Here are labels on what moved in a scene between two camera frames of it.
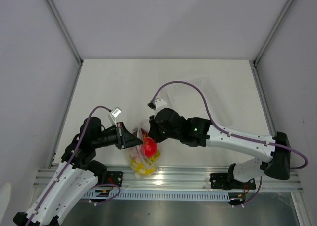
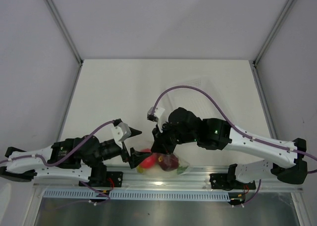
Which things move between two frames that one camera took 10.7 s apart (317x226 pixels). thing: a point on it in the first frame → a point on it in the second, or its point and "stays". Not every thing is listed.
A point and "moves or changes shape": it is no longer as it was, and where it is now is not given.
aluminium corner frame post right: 285,9 stays
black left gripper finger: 125,138 → 134,132
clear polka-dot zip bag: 145,158 moves or changes shape
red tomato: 149,146 → 151,160
